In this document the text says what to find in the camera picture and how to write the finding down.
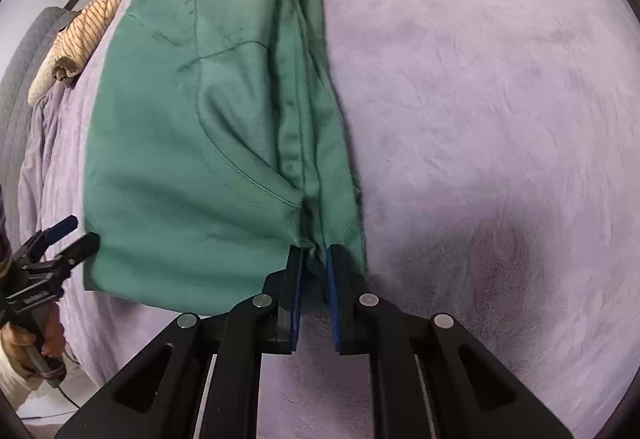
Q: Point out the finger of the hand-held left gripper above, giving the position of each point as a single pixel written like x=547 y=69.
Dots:
x=80 y=249
x=57 y=229

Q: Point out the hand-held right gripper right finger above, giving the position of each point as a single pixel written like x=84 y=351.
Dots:
x=334 y=299

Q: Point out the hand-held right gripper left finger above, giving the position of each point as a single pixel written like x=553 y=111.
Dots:
x=295 y=299

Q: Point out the green work jacket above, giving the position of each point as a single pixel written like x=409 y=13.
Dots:
x=175 y=169

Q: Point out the person's left forearm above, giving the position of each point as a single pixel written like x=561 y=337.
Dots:
x=15 y=384

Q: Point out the person's left hand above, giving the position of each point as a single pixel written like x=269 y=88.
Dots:
x=25 y=349

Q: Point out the grey quilted headboard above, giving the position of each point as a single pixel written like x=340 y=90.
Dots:
x=20 y=94

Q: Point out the brown crumpled cloth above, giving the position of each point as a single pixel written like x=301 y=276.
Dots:
x=67 y=71

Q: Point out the cream striped cloth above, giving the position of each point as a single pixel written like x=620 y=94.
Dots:
x=90 y=24

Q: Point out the purple plush blanket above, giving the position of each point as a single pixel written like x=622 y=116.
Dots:
x=475 y=119

